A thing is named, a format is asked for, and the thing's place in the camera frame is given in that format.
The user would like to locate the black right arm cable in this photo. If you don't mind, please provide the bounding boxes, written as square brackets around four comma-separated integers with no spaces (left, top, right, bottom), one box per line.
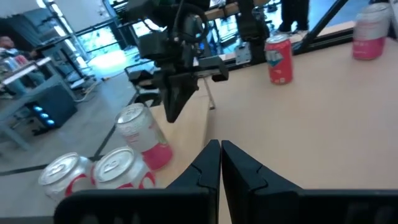
[172,2,210,44]

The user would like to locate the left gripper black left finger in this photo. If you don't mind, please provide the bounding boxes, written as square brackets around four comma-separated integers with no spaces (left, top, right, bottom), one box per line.
[54,139,221,224]

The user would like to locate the silver Diet Coke can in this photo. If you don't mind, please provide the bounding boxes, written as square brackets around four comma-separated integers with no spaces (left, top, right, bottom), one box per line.
[37,151,94,203]
[92,146,156,190]

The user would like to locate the grey desk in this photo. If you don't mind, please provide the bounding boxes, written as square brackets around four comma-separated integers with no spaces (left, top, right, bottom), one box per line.
[0,57,78,150]

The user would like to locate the person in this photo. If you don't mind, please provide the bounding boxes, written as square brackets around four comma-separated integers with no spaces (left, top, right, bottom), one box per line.
[0,35,44,94]
[278,0,310,34]

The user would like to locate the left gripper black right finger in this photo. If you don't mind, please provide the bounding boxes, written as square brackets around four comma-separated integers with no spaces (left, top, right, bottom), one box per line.
[220,139,398,224]

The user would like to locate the red soda can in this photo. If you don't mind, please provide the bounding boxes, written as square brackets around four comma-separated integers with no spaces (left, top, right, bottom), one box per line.
[264,34,294,85]

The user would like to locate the black computer tower blue lights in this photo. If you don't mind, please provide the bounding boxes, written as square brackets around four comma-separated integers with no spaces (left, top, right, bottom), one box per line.
[24,83,78,136]

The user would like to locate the black aluminium table frame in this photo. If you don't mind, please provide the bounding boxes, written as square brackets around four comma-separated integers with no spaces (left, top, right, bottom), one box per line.
[214,0,357,71]

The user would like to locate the white pink Spindrift can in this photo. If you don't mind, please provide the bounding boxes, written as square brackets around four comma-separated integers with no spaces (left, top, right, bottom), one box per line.
[351,2,392,61]
[114,102,174,171]

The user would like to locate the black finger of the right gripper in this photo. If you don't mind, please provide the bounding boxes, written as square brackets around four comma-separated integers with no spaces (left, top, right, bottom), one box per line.
[160,74,182,123]
[173,74,200,123]

